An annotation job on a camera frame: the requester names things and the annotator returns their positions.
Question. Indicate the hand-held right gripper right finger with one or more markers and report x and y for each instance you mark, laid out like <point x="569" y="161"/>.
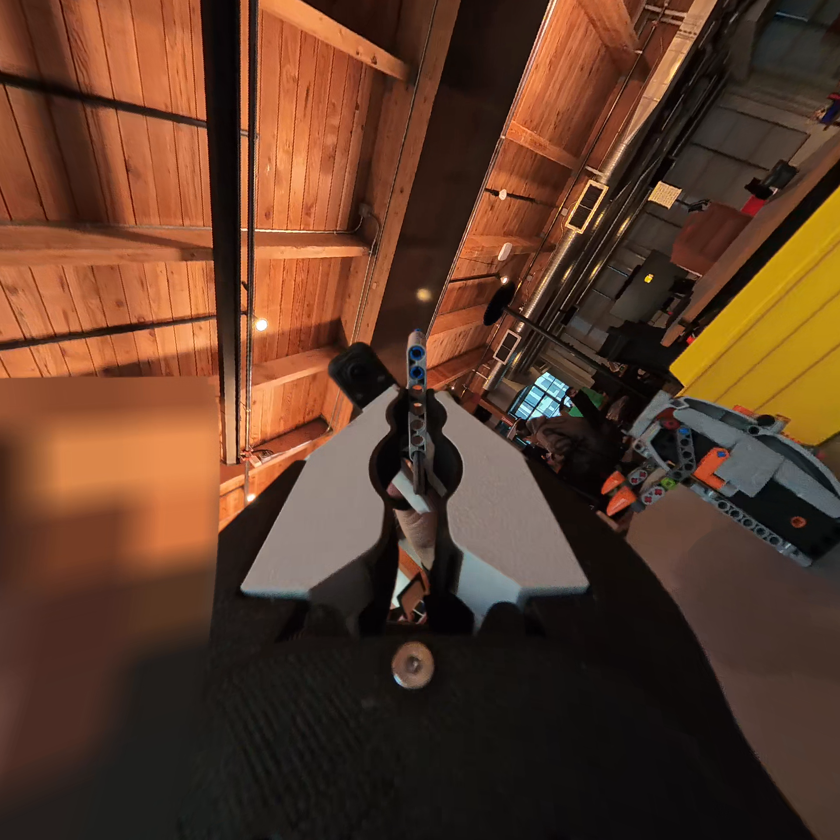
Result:
<point x="518" y="525"/>

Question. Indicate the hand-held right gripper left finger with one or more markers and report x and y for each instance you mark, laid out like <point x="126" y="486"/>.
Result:
<point x="308" y="525"/>

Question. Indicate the grey beam with blue pins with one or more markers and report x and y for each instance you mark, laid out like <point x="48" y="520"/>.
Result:
<point x="420" y="426"/>

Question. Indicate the grey beam with black pin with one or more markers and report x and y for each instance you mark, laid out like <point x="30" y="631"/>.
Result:
<point x="436" y="482"/>

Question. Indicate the person's left hand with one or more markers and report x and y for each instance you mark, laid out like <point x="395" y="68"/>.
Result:
<point x="417" y="535"/>

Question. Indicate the glass window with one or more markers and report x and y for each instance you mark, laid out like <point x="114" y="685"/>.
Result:
<point x="541" y="397"/>

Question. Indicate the white ceiling air vent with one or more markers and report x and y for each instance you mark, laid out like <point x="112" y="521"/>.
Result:
<point x="506" y="344"/>
<point x="586" y="205"/>

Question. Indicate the black floor lamp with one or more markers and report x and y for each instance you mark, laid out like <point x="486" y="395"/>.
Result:
<point x="499" y="305"/>

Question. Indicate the white ceiling sensor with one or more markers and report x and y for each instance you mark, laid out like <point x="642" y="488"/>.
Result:
<point x="505" y="251"/>

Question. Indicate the black ceiling panel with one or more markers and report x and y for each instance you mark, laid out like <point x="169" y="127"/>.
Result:
<point x="459" y="164"/>

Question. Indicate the grey orange toy robot model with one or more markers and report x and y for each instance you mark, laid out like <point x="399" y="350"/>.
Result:
<point x="741" y="459"/>

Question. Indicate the black monitor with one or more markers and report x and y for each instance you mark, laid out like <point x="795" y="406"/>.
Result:
<point x="636" y="295"/>

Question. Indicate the yellow parts bin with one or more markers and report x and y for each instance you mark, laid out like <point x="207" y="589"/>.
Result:
<point x="774" y="341"/>

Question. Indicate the white paper sign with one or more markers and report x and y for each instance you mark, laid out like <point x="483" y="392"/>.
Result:
<point x="663" y="195"/>

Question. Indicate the wooden work table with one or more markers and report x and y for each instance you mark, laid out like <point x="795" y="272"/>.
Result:
<point x="754" y="246"/>

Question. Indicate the silver ventilation duct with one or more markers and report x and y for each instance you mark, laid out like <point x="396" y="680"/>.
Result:
<point x="548" y="295"/>

